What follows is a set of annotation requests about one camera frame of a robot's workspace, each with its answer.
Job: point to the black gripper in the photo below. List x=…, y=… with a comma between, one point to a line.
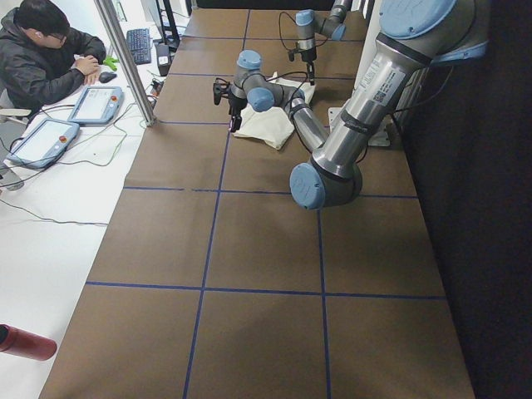
x=233, y=103
x=307, y=56

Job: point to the cream long-sleeve cat shirt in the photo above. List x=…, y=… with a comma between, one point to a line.
x=266, y=116

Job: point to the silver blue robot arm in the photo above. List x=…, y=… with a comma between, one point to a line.
x=413, y=35
x=309, y=24

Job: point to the small orange electronics box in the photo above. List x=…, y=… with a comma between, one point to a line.
x=156, y=87

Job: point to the black box white label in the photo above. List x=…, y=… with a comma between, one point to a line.
x=163, y=58

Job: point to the black keyboard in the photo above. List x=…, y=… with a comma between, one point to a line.
x=138, y=42

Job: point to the green plastic object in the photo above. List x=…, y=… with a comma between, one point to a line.
x=111, y=62

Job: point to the black computer mouse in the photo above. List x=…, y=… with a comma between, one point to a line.
x=106, y=76

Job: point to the far blue teach pendant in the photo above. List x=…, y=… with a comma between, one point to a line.
x=96, y=105

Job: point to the blue teach pendant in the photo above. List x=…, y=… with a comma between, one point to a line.
x=96, y=105
x=44, y=145

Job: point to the near blue teach pendant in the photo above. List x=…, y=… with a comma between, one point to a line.
x=44, y=145

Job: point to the person in black jacket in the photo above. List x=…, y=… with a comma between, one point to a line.
x=43, y=59

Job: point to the red bottle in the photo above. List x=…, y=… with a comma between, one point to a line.
x=17, y=342

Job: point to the aluminium frame post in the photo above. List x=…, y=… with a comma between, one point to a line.
x=110, y=22

